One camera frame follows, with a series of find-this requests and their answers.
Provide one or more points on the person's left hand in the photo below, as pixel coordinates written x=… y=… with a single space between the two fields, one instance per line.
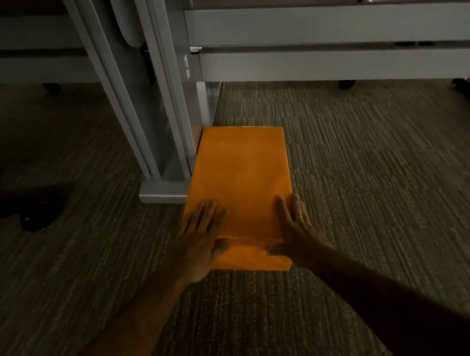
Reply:
x=193 y=252

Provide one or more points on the grey metal desk leg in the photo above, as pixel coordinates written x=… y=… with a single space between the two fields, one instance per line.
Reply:
x=146 y=87

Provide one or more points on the person's left forearm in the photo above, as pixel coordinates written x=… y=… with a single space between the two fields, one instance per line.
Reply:
x=110 y=348

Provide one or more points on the person's left thumb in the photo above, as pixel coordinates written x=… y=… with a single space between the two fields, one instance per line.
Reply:
x=222 y=245

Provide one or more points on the grey metal desk crossbeam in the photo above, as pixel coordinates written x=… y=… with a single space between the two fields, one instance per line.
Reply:
x=342 y=41

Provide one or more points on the grey desk frame rail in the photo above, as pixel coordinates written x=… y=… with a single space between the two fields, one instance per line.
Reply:
x=9 y=55

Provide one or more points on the orange paper envelope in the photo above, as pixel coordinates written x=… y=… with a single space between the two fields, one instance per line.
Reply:
x=240 y=183

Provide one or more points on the person's right hand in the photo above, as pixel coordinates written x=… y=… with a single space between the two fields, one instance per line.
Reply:
x=303 y=240

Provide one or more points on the person's right thumb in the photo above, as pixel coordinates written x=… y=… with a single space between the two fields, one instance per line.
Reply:
x=275 y=249

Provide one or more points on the black chair caster wheel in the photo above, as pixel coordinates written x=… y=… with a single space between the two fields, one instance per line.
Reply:
x=35 y=221

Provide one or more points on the person's right forearm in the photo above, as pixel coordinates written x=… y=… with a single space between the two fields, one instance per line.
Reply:
x=408 y=308

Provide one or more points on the small black caster wheel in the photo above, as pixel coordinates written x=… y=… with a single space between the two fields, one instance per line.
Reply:
x=52 y=87
x=347 y=83

